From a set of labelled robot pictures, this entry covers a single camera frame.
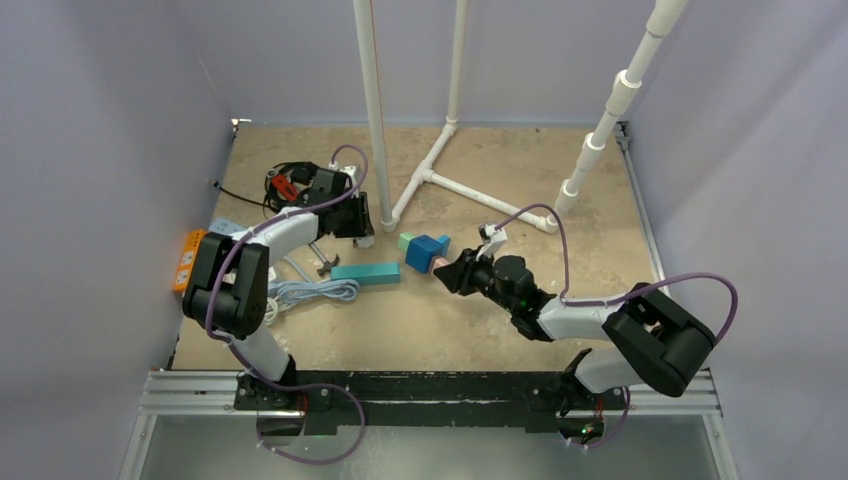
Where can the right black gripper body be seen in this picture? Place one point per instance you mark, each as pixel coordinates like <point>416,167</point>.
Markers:
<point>468,271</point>

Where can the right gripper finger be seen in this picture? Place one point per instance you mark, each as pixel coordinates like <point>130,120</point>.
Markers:
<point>455,285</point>
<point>456,268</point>

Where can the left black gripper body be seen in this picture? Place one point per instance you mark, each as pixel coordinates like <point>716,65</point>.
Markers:
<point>351,220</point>

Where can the pink plug adapter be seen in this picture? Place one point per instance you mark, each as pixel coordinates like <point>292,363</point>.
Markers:
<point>438,262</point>

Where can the blue cube socket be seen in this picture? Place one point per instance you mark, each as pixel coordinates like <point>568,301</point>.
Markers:
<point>421,251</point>

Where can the white plug adapter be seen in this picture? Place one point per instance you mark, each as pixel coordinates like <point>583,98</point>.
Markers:
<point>364,242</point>

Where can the light blue plug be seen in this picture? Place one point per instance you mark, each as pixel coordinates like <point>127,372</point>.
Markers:
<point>444,241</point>

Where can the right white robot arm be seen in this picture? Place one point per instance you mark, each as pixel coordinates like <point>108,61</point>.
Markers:
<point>653,340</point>

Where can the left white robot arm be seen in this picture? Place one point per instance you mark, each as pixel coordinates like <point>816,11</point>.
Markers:
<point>228,285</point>

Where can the green plug adapter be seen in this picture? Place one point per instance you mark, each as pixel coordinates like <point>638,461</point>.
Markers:
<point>404,240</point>

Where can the small claw hammer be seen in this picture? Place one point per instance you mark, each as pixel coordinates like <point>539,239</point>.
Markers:
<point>327,264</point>

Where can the teal rectangular box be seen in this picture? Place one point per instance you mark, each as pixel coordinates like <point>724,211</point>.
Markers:
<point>370,274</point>

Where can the light blue power strip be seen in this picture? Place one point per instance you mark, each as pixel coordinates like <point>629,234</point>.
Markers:
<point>224,226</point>

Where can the orange power strip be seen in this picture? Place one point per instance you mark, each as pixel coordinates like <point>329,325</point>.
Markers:
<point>187,259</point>

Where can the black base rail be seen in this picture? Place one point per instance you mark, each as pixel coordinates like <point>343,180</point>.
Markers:
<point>538,402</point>

